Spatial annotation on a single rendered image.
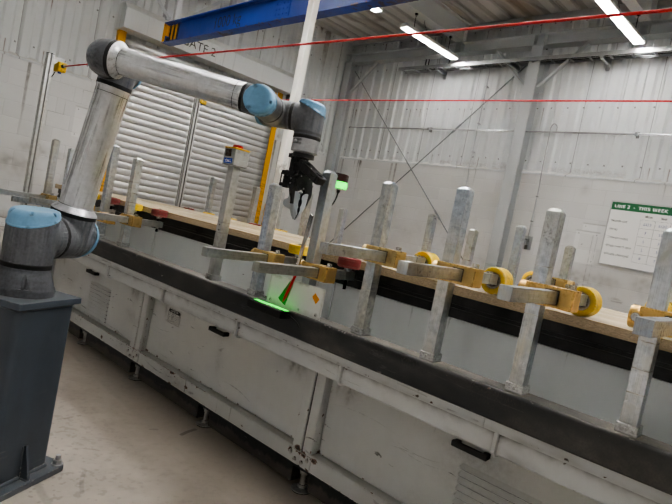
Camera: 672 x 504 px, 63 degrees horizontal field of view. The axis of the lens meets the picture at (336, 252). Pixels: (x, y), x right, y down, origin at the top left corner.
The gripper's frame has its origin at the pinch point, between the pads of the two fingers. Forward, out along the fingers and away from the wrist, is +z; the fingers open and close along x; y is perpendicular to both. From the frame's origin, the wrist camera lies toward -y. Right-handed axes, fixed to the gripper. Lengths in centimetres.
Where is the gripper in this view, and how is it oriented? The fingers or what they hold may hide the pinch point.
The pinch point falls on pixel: (296, 215)
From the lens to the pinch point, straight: 179.4
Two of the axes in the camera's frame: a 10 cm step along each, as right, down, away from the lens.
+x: -6.5, -0.9, -7.5
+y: -7.3, -1.8, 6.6
